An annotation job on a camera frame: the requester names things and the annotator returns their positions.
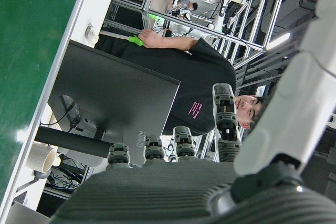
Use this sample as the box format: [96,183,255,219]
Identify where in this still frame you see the white paper roll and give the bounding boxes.
[26,142,60,179]

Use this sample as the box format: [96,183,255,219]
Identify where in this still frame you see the seated person in grey shirt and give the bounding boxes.
[173,0,199,22]

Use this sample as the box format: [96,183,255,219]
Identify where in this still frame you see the green plastic part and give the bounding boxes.
[128,35,145,47]

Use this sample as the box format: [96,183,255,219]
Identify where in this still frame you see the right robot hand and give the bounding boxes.
[49,0,336,224]

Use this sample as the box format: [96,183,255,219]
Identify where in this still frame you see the black computer monitor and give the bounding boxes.
[35,39,182,168]

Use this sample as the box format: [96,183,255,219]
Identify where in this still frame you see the person in black shirt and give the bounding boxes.
[94,28,267,137]

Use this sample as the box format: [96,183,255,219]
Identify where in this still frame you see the green conveyor belt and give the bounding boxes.
[0,0,98,224]

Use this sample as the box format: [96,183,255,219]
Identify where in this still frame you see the aluminium frame cage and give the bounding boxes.
[140,0,289,51]

